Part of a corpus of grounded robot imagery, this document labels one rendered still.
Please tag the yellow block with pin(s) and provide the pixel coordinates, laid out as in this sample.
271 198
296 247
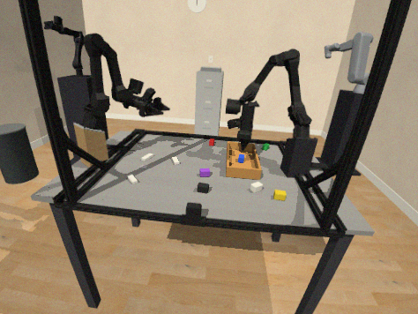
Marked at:
279 195

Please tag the purple block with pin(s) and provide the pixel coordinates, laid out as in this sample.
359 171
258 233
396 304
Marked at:
204 172

